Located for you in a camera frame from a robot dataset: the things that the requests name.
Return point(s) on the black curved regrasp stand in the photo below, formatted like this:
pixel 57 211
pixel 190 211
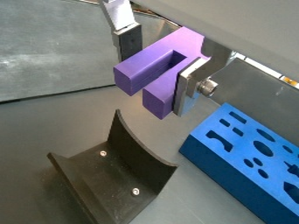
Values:
pixel 117 177

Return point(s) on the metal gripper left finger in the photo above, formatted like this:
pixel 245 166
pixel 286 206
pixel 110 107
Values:
pixel 126 29

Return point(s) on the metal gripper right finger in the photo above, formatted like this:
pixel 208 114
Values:
pixel 194 80

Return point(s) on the purple double-square block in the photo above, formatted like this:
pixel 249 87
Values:
pixel 152 70

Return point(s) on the blue shape board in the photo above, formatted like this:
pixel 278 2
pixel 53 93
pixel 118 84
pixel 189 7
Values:
pixel 250 161

